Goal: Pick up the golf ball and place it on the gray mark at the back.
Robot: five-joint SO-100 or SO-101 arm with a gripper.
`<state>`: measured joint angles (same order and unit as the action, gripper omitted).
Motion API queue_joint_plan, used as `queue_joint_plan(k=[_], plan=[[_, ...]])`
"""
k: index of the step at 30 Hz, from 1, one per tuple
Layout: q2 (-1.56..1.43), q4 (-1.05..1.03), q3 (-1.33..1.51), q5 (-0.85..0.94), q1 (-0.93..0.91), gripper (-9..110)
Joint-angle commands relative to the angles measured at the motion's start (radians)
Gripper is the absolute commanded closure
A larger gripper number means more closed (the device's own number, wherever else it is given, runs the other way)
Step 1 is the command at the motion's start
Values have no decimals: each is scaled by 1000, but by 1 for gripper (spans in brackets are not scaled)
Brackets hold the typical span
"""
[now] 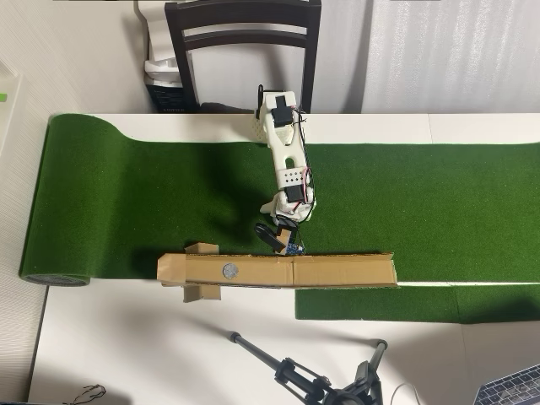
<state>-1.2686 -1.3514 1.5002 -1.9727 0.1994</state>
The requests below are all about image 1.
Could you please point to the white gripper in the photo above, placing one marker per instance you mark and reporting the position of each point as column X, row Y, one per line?
column 270, row 237

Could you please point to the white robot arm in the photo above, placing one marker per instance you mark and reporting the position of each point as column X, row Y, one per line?
column 291, row 169

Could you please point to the cardboard barrier with hole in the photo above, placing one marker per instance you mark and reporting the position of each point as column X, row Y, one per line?
column 329, row 273

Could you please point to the long green putting mat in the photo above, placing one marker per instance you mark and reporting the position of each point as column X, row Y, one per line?
column 126, row 202

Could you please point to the dark blue white box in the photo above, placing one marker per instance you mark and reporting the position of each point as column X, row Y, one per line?
column 166, row 97

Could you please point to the black tripod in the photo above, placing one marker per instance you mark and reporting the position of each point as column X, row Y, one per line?
column 295, row 375

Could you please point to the dark brown wooden chair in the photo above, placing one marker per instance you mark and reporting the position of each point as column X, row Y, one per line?
column 240, row 12

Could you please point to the white foam packaging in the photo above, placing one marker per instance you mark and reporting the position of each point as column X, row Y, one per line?
column 156, row 34

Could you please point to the translucent plastic storage box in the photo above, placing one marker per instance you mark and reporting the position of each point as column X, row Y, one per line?
column 12, row 122

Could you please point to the wrist camera with cardboard mount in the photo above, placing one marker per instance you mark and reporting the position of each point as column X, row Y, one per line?
column 291, row 246

